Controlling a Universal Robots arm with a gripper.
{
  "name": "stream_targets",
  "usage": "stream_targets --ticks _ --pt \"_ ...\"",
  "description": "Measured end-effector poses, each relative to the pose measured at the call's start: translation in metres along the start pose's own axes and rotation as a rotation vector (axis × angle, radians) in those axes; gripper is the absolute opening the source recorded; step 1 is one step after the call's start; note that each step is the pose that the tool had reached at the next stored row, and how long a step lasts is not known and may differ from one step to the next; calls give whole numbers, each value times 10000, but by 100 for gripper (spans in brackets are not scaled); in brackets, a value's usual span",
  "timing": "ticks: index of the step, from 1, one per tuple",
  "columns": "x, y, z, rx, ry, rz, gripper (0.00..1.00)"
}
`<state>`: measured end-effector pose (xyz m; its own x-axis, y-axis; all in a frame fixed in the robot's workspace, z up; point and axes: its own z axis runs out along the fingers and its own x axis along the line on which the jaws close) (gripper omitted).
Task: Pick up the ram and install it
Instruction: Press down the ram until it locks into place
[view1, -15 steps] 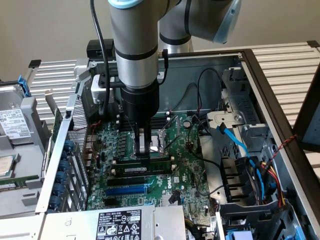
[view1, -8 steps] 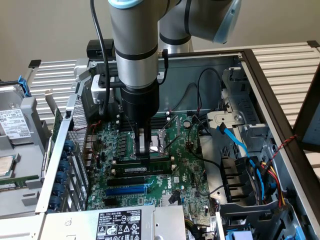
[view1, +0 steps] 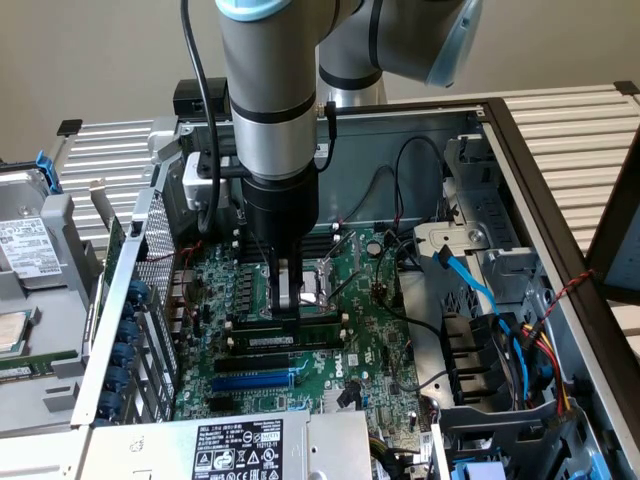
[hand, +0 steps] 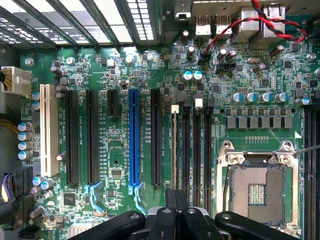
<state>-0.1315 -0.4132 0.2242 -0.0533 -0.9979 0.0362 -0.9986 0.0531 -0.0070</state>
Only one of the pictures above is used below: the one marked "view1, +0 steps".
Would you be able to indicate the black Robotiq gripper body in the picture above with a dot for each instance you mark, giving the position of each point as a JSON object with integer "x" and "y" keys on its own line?
{"x": 280, "y": 210}

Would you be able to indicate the green RAM stick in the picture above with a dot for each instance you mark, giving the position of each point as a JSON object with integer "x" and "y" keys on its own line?
{"x": 50, "y": 361}
{"x": 320, "y": 336}

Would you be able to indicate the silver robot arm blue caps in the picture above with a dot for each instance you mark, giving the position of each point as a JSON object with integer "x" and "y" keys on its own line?
{"x": 270, "y": 75}

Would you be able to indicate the black RAM slot white latches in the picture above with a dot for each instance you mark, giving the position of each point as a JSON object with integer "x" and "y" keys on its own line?
{"x": 229, "y": 343}
{"x": 325, "y": 233}
{"x": 229, "y": 326}
{"x": 325, "y": 246}

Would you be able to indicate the thin metal locking lever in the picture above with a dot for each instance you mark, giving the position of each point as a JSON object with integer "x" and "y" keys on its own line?
{"x": 260, "y": 248}
{"x": 345, "y": 286}

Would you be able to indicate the CPU socket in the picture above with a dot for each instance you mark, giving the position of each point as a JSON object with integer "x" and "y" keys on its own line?
{"x": 312, "y": 285}

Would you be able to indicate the long black expansion slot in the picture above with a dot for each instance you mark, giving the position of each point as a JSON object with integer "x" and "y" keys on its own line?
{"x": 250, "y": 364}

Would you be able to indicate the blue expansion slot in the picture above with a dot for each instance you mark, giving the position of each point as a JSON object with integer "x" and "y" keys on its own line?
{"x": 250, "y": 383}

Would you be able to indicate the white case sticker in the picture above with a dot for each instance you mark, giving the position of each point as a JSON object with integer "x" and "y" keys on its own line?
{"x": 321, "y": 150}

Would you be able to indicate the green motherboard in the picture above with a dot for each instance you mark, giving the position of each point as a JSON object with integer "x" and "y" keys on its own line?
{"x": 370, "y": 320}

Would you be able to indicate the silver socket cover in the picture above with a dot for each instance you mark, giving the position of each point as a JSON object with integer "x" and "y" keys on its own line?
{"x": 356, "y": 247}

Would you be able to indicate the silver finned heatsink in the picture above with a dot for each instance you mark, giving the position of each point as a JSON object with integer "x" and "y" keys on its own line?
{"x": 329, "y": 402}

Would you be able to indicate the black angled plug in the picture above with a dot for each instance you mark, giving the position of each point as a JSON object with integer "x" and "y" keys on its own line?
{"x": 347, "y": 395}

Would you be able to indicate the coin battery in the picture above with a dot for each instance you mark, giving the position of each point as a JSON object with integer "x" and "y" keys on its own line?
{"x": 374, "y": 247}

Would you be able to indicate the short black expansion slot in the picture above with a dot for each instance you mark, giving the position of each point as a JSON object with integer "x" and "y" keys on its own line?
{"x": 224, "y": 405}

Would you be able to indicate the open grey PC case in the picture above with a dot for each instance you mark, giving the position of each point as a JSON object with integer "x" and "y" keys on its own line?
{"x": 360, "y": 145}

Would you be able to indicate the silver power supply with label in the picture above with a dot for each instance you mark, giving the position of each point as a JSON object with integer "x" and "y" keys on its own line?
{"x": 330, "y": 445}

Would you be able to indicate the black box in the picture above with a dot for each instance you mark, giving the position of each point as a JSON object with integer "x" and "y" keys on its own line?
{"x": 185, "y": 97}

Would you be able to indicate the blue card latch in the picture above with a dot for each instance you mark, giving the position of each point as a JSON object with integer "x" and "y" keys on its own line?
{"x": 116, "y": 377}
{"x": 137, "y": 292}
{"x": 111, "y": 402}
{"x": 128, "y": 332}
{"x": 122, "y": 354}

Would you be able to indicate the green graphics card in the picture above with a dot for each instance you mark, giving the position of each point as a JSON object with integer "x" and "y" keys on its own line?
{"x": 116, "y": 240}

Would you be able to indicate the silver metal disk bay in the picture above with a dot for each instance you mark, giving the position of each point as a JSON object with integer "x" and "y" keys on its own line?
{"x": 505, "y": 215}

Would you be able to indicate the black table end cap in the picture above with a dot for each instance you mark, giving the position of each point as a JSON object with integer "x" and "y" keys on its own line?
{"x": 627, "y": 88}
{"x": 70, "y": 127}

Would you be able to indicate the grey drive unit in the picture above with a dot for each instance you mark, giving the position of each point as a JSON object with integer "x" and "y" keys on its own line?
{"x": 60, "y": 300}

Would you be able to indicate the dark grey plastic disk bay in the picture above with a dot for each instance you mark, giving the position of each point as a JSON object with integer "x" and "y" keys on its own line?
{"x": 500, "y": 425}

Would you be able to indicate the blue disk carrier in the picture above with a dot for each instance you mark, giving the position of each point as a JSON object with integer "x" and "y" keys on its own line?
{"x": 47, "y": 170}

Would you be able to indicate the silver hard disk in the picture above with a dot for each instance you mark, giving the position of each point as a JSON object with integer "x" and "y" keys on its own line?
{"x": 30, "y": 240}

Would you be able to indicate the silver CPU chip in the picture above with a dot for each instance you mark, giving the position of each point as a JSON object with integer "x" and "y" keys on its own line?
{"x": 17, "y": 332}

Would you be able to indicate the dark leaning panel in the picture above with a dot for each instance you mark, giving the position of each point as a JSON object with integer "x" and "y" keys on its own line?
{"x": 612, "y": 215}

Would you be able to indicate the blue plastic clip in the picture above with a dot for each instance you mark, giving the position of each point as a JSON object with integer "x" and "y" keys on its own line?
{"x": 599, "y": 462}

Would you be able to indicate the black camera bracket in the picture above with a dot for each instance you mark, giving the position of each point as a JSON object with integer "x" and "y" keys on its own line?
{"x": 205, "y": 162}

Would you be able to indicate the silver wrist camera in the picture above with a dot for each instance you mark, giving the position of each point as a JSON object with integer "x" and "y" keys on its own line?
{"x": 192, "y": 185}

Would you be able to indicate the silver drive bracket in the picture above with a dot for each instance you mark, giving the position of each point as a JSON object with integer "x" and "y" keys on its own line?
{"x": 425, "y": 235}

